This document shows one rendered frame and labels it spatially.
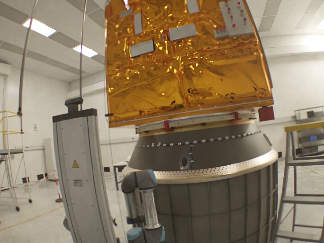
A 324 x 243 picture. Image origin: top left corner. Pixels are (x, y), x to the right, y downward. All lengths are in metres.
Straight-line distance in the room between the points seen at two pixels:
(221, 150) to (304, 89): 7.00
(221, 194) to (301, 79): 7.30
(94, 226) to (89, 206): 0.15
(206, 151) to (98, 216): 1.13
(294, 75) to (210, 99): 6.76
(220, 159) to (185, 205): 0.54
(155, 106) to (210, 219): 1.30
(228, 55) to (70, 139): 1.67
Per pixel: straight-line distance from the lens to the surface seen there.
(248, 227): 2.07
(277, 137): 7.76
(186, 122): 1.85
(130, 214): 1.44
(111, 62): 2.46
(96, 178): 1.09
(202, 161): 1.72
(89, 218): 1.24
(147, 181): 1.23
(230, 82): 1.92
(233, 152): 1.82
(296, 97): 8.19
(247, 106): 1.93
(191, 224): 1.86
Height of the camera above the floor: 1.58
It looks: 5 degrees up
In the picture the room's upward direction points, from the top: 6 degrees counter-clockwise
